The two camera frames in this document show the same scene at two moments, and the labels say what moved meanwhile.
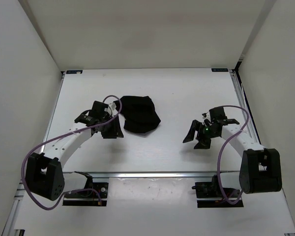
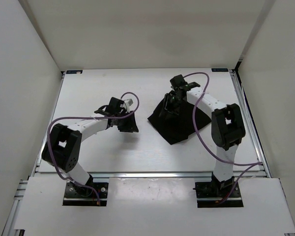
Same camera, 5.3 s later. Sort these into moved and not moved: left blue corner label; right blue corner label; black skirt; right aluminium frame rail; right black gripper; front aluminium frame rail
Moved: black skirt; right black gripper
Not moved: right aluminium frame rail; right blue corner label; front aluminium frame rail; left blue corner label
